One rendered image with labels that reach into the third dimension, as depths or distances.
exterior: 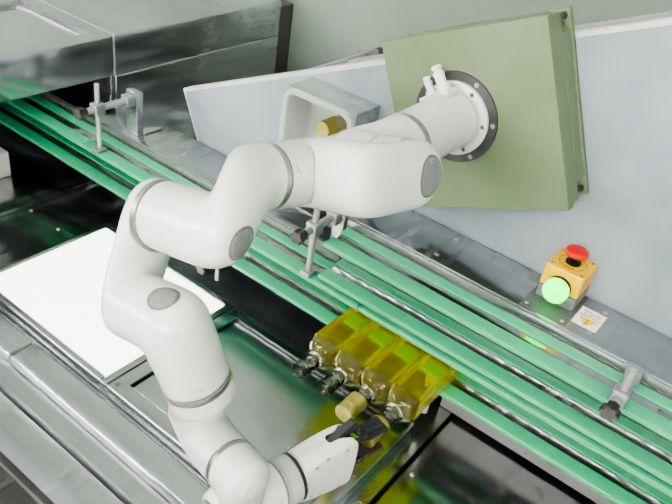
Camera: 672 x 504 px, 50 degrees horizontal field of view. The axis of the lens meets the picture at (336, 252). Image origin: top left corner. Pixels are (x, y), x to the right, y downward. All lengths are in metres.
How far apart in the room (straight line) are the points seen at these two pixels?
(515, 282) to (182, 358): 0.70
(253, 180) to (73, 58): 1.19
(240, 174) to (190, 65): 1.42
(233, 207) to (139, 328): 0.17
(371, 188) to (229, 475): 0.41
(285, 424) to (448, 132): 0.60
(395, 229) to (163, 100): 1.00
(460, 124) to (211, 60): 1.22
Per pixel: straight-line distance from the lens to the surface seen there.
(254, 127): 1.68
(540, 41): 1.16
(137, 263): 0.88
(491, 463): 1.43
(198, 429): 1.04
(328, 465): 1.10
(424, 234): 1.39
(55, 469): 1.35
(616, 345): 1.28
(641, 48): 1.21
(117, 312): 0.86
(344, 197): 0.87
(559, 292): 1.26
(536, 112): 1.18
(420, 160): 0.95
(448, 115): 1.15
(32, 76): 1.89
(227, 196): 0.77
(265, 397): 1.39
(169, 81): 2.16
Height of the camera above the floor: 1.90
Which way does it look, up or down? 45 degrees down
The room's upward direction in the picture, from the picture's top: 122 degrees counter-clockwise
